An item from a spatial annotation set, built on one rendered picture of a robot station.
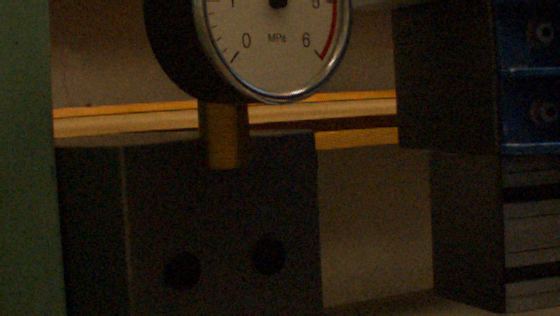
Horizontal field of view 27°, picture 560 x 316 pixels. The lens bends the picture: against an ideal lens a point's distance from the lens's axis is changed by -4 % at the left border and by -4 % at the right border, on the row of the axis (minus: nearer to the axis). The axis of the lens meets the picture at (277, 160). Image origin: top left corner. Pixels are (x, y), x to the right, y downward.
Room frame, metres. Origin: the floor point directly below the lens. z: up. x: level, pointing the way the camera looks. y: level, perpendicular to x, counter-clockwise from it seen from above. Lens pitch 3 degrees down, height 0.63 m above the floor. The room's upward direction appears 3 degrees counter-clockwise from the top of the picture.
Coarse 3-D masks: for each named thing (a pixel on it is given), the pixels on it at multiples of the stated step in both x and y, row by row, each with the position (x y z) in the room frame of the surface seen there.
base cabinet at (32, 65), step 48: (0, 0) 0.37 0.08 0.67; (0, 48) 0.37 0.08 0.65; (48, 48) 0.38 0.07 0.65; (0, 96) 0.37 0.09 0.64; (48, 96) 0.38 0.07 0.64; (0, 144) 0.36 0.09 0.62; (48, 144) 0.38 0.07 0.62; (0, 192) 0.36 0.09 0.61; (48, 192) 0.38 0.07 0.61; (0, 240) 0.36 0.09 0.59; (48, 240) 0.38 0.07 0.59; (0, 288) 0.36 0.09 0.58; (48, 288) 0.37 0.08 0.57
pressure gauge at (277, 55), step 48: (144, 0) 0.36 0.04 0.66; (192, 0) 0.34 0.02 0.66; (240, 0) 0.35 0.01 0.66; (288, 0) 0.36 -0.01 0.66; (336, 0) 0.38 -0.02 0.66; (192, 48) 0.35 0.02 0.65; (240, 48) 0.35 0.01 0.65; (288, 48) 0.36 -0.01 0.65; (336, 48) 0.37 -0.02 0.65; (192, 96) 0.37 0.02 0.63; (240, 96) 0.35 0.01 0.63; (288, 96) 0.36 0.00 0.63; (240, 144) 0.37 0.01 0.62
